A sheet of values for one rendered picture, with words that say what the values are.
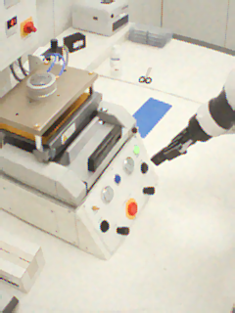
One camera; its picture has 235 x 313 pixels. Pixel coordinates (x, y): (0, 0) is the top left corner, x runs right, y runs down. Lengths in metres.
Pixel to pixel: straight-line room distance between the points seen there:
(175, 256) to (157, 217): 0.15
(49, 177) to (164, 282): 0.41
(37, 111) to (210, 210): 0.59
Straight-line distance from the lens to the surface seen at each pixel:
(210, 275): 1.15
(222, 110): 0.98
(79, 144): 1.10
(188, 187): 1.34
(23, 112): 1.03
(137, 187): 1.23
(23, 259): 1.07
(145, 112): 1.59
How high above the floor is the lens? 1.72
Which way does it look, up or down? 43 degrees down
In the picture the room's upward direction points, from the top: straight up
